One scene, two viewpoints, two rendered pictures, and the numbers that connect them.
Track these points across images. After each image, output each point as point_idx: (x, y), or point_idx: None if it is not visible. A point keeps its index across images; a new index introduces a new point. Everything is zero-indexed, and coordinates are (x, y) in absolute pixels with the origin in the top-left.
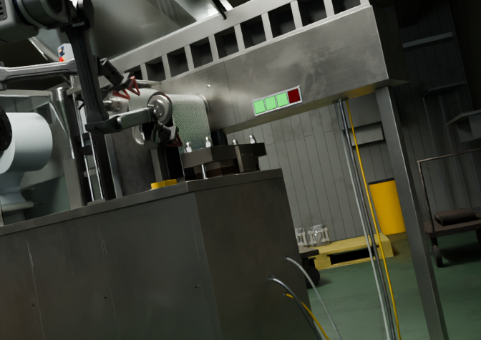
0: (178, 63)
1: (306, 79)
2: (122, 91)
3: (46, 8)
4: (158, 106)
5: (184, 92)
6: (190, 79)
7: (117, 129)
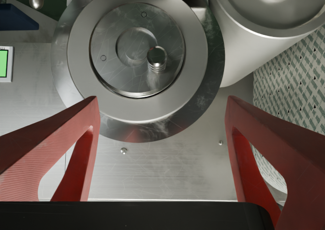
0: None
1: None
2: (272, 199)
3: None
4: (113, 54)
5: (203, 158)
6: (177, 184)
7: None
